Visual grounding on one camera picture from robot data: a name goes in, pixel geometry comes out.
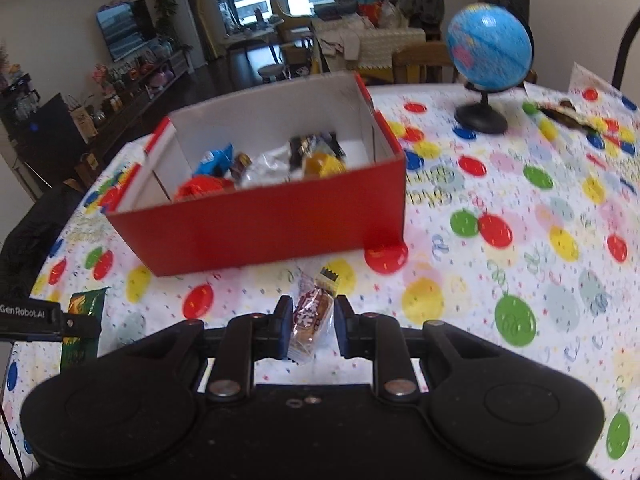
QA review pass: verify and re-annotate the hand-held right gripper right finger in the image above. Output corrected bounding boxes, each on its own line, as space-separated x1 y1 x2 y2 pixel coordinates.
334 295 501 403

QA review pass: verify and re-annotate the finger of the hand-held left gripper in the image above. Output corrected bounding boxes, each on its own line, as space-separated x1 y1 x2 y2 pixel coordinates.
62 312 103 341

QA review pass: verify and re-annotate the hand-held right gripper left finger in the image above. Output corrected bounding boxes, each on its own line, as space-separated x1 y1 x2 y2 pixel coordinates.
125 296 294 403

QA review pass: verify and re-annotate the green snack packet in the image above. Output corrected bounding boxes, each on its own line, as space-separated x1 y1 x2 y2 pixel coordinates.
59 287 110 374

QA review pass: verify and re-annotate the red cardboard box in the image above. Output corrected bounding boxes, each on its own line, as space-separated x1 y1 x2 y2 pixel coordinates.
104 72 407 279

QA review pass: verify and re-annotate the red snack bag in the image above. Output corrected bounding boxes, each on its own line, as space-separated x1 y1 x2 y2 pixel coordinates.
174 175 237 203

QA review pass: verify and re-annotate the dark cloth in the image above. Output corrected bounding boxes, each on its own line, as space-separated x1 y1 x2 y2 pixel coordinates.
0 184 87 302

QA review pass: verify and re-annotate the silver snack packet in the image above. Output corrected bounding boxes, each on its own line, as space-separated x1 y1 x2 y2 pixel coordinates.
239 144 294 189

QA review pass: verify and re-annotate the yellow snack packet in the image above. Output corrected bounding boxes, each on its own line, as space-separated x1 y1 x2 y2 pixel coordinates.
302 152 347 179

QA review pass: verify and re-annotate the small dark purple packet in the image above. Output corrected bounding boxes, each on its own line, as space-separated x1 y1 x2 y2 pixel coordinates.
230 152 253 184

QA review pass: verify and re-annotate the blue snack packet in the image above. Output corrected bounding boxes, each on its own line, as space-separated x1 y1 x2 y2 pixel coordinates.
194 143 235 179

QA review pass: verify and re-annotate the black snack packet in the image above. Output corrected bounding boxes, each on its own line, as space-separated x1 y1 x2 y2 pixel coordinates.
289 132 346 162

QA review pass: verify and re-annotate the black cabinet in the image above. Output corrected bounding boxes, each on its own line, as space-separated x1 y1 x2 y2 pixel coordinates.
0 91 89 197

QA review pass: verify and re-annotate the yellow paper bag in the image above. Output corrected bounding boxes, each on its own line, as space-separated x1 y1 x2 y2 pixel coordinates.
69 104 99 142

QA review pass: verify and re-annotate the balloon print tablecloth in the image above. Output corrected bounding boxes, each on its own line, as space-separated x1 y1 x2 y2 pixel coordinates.
0 62 640 480

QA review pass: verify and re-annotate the long wooden television cabinet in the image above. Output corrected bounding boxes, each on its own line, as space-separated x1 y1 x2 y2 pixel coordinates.
65 49 197 128

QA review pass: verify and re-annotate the wooden dining chair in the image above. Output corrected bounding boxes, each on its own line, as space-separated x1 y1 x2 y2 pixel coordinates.
391 41 459 85

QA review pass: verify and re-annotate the round coffee table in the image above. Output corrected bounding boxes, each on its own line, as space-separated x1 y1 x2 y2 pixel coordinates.
222 25 282 67

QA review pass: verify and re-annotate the flat screen television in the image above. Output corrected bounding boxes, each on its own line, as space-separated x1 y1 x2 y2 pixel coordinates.
95 0 159 63

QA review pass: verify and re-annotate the dark brown snack packet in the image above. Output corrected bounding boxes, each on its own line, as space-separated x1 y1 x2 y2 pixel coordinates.
536 99 602 134

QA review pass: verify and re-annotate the blue desk globe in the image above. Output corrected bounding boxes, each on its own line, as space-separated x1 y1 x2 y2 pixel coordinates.
453 3 534 135

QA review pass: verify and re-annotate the pile of clothes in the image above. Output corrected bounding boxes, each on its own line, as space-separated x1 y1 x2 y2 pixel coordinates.
384 0 447 32

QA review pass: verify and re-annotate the tall green plant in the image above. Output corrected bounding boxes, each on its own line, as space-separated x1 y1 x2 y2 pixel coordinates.
152 0 194 52

